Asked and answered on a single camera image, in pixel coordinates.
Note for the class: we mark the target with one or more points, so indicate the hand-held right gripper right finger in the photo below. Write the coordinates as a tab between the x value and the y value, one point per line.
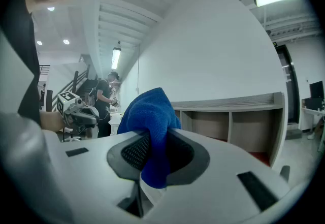
223	179

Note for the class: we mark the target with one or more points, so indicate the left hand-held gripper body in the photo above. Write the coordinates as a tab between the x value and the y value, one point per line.
67	102

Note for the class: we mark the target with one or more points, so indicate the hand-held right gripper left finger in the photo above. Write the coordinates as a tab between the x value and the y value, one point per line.
96	179

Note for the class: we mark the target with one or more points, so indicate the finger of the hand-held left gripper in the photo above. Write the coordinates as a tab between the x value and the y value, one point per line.
90	116

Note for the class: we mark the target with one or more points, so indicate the blue wiping cloth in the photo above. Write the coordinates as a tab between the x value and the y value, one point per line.
149	111

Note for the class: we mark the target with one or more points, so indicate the grey wooden shelf unit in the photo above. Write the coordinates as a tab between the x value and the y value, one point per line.
254	126

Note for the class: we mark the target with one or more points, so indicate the person's left forearm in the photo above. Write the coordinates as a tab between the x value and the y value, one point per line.
52	121

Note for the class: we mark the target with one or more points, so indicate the white office desk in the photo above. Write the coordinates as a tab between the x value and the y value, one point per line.
308	112

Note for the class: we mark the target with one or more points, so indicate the black staircase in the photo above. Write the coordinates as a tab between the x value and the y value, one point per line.
81	85

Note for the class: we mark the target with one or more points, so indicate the round white table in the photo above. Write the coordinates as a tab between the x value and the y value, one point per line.
115	124

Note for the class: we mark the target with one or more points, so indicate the white office chair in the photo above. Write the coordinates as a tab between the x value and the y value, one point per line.
72	136

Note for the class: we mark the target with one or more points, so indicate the person's black shirt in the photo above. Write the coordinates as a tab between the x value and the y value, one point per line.
28	65

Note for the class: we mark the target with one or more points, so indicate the round ceiling light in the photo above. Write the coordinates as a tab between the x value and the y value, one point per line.
50	8
66	42
39	43

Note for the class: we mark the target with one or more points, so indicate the black door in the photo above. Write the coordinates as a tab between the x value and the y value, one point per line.
288	85

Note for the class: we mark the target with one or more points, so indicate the black monitor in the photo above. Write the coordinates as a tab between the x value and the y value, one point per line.
316	89

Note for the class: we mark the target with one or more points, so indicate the wall conduit pipe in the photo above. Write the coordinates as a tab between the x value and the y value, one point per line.
138	68

